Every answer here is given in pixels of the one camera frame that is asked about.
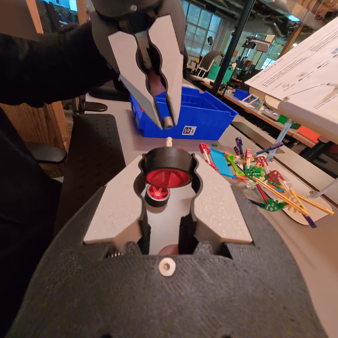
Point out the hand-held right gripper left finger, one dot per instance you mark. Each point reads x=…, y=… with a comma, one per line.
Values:
x=116, y=211

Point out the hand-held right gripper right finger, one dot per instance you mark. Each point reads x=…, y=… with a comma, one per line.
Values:
x=221, y=211

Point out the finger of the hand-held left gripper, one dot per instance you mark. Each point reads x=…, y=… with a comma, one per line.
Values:
x=171, y=52
x=124, y=52

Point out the small silver spacer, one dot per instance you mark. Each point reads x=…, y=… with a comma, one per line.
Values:
x=168, y=122

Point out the blue plastic bin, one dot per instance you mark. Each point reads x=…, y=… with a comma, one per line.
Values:
x=200, y=118
x=241, y=95

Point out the white axle rod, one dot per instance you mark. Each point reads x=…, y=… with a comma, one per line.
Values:
x=169, y=142

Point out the person's left forearm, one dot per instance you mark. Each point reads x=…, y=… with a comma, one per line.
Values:
x=52, y=66

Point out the person's right hand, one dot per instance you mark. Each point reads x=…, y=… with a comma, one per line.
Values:
x=169, y=250

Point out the tan curved board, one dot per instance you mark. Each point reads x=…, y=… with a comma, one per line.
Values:
x=208, y=63

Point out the colourful construction toy model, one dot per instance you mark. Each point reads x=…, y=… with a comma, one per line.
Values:
x=220, y=163

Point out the black perforated chair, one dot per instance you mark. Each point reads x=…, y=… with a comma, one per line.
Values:
x=92, y=158

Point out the black pole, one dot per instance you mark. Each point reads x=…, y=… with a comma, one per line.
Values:
x=232, y=47

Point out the black chair armrest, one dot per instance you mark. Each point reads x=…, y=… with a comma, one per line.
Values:
x=47, y=153

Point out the person's black top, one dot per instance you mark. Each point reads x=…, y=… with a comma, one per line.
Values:
x=21, y=211

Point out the white document stand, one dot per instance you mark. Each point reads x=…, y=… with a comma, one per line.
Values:
x=316, y=116

